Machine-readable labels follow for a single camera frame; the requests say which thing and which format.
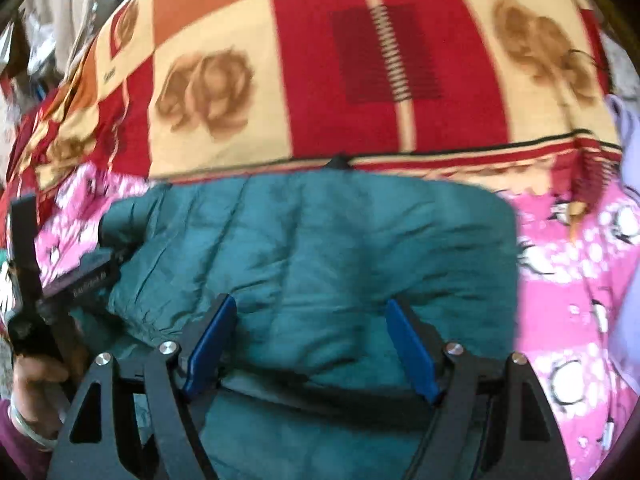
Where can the silver bangle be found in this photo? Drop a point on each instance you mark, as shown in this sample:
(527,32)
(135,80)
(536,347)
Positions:
(30,432)

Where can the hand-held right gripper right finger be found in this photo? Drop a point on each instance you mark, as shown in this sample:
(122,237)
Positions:
(412,350)

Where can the green puffer jacket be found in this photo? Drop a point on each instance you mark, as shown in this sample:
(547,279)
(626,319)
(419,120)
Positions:
(325,260)

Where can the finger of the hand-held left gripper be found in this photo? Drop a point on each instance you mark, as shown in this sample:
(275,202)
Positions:
(117,252)

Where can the red checkered rose quilt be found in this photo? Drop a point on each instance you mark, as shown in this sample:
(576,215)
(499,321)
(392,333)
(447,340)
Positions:
(300,60)

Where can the pink penguin bedsheet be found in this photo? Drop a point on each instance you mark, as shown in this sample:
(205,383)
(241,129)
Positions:
(565,300)

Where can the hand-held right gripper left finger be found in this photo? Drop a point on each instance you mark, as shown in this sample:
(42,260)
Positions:
(210,345)

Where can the lavender jacket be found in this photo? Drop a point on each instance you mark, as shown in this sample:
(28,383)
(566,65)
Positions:
(625,270)

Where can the person's left forearm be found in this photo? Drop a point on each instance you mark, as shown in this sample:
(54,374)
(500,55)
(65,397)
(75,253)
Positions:
(17,455)

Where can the person's left hand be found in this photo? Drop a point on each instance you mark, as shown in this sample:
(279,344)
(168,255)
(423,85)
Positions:
(37,390)

